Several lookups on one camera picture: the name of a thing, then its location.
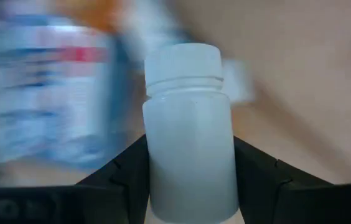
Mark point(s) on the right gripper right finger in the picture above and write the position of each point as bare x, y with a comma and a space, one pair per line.
272, 193

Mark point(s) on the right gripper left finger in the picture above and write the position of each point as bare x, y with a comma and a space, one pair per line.
125, 186

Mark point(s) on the white plastic bottle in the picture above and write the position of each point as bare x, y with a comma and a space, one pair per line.
191, 140

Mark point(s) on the blue first aid kit case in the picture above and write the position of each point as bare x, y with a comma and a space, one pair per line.
38, 93

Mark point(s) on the orange pill bottle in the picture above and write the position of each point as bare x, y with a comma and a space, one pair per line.
94, 15

